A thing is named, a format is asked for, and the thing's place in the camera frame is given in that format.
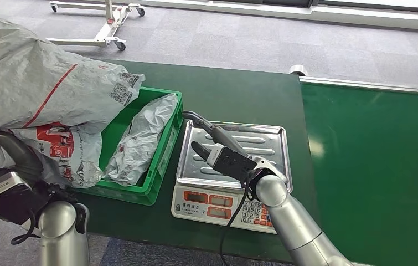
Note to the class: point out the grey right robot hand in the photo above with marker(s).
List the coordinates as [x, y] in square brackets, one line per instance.
[223, 138]

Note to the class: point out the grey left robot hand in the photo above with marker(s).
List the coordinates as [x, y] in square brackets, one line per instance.
[21, 154]

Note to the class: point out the grey courier bag red print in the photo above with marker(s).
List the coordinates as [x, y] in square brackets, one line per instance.
[29, 84]

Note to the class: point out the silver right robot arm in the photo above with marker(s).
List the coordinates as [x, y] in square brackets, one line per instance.
[293, 224]

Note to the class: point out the green conveyor belt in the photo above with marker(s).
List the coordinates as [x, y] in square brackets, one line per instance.
[370, 165]

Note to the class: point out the steel weighing tray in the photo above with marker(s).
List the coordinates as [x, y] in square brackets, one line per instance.
[263, 143]

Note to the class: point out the white electronic scale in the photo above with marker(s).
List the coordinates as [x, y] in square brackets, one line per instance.
[201, 205]

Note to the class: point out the crumpled plain grey courier bag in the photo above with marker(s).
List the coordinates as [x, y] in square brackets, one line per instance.
[142, 139]

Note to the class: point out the green plastic crate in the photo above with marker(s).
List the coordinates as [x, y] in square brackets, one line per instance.
[135, 191]

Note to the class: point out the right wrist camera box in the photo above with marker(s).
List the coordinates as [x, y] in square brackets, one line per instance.
[232, 163]

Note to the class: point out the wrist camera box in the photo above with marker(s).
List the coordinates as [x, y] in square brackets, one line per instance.
[10, 198]
[232, 163]

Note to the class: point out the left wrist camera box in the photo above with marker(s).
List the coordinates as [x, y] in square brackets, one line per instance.
[10, 198]

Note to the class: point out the white wheeled stand frame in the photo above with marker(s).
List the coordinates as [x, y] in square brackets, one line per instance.
[108, 33]

